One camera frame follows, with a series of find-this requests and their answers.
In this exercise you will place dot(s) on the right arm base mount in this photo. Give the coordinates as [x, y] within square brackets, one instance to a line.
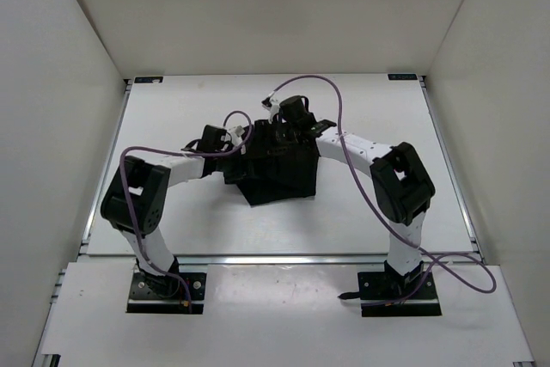
[386, 293]

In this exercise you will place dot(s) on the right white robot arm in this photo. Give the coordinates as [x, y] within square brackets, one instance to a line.
[402, 186]

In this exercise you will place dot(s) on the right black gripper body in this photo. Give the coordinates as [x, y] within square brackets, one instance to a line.
[290, 132]

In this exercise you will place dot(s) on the right blue table label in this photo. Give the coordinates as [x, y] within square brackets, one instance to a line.
[402, 77]

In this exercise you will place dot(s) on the blue table label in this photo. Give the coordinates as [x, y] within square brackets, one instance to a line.
[148, 79]
[402, 77]

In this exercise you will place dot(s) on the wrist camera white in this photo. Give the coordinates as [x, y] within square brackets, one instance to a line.
[271, 104]
[235, 134]

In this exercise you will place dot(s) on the black pleated skirt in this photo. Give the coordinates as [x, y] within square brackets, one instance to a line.
[275, 178]

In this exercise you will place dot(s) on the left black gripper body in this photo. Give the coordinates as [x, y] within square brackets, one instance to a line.
[221, 164]

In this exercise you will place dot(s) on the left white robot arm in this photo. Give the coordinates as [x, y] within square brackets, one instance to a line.
[135, 199]

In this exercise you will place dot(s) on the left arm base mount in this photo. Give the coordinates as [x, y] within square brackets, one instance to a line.
[153, 295]

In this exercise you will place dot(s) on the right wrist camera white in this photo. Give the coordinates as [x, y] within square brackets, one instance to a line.
[271, 104]

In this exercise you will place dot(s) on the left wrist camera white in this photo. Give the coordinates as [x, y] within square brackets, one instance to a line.
[235, 134]

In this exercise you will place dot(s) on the left blue table label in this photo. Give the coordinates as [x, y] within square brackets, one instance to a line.
[148, 79]

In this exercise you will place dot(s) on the aluminium table edge rail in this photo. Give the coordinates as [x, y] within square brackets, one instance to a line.
[338, 259]

